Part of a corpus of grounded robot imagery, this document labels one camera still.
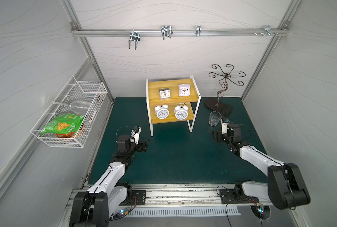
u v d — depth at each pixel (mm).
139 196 739
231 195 731
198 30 727
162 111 842
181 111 835
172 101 750
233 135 687
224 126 805
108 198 514
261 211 716
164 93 733
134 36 783
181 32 785
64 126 541
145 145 783
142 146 778
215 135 836
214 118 1050
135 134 735
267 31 765
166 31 765
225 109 984
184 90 749
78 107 657
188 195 751
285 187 423
